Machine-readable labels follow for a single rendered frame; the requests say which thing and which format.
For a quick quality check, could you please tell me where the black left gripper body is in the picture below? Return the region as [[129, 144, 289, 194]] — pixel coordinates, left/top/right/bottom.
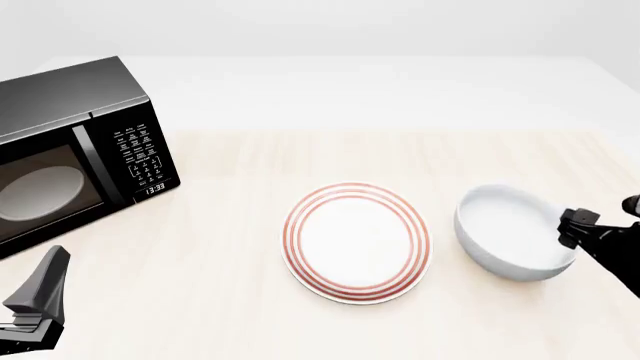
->
[[0, 307, 66, 356]]

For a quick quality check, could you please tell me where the black microwave oven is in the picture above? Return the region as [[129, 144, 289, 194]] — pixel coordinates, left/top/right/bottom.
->
[[0, 55, 182, 261]]

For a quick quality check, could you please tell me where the white bowl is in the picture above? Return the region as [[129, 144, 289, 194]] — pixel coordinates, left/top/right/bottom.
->
[[453, 183, 579, 284]]

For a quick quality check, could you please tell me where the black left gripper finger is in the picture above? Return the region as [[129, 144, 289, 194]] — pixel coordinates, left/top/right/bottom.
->
[[1, 244, 72, 324]]

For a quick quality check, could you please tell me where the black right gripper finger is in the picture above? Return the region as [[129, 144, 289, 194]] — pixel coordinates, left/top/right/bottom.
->
[[556, 207, 640, 300]]

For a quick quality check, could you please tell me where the white plate with red rings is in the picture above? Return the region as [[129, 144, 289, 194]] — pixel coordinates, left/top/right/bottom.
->
[[281, 181, 434, 306]]

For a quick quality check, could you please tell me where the glass microwave turntable plate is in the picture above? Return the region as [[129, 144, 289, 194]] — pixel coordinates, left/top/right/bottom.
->
[[0, 164, 87, 222]]

